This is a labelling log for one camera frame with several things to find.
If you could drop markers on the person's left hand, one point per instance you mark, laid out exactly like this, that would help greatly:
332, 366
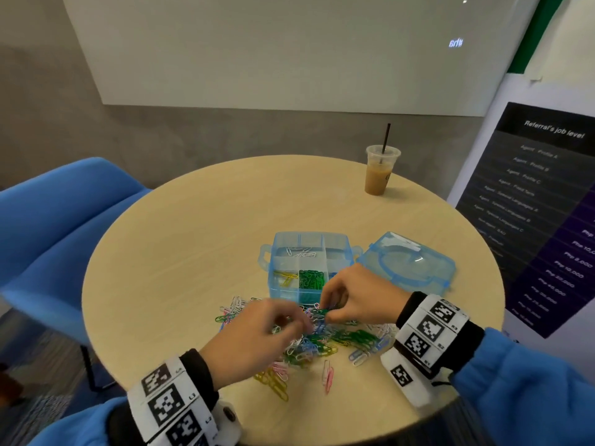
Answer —
246, 343

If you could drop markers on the person's right hand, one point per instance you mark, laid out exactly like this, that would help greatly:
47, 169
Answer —
367, 294

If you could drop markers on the pile of coloured paper clips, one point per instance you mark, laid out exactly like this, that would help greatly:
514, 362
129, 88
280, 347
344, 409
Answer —
344, 339

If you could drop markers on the bunch of green paper clips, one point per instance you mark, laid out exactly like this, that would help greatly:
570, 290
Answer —
312, 279

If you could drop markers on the blue compartment organizer box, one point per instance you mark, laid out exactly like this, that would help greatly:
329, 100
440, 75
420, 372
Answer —
311, 248

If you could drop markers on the bunch of yellow paper clips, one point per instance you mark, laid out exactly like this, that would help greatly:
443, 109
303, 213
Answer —
287, 279

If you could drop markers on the person's left forearm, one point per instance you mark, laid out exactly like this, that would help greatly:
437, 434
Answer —
93, 427

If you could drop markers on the blue transparent box lid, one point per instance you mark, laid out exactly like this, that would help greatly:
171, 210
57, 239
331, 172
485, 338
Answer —
409, 263

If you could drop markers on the right wrist marker band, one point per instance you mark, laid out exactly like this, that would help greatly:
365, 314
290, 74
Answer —
432, 331

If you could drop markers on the wrist marker band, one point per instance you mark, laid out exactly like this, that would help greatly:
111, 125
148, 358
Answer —
172, 404
432, 331

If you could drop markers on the left wrist marker band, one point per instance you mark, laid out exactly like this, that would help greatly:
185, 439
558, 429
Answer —
172, 404

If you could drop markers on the iced coffee plastic cup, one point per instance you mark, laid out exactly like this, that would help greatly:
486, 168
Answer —
378, 176

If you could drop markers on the round wooden table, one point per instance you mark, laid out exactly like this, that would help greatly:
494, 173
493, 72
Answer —
204, 218

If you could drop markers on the black drinking straw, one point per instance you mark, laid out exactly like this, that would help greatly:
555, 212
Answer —
386, 136

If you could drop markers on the standing poster banner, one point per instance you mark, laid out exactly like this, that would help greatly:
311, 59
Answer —
539, 218

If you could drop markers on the blue upholstered chair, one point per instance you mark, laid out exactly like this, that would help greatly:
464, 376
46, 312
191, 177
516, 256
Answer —
56, 237

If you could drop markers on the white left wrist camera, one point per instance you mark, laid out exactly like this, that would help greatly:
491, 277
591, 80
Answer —
228, 424

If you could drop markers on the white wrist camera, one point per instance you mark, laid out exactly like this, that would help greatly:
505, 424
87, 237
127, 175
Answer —
228, 424
404, 378

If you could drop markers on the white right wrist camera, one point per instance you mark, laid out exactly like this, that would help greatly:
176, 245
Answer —
404, 378

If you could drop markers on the white wall board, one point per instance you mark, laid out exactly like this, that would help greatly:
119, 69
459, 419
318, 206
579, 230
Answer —
297, 51

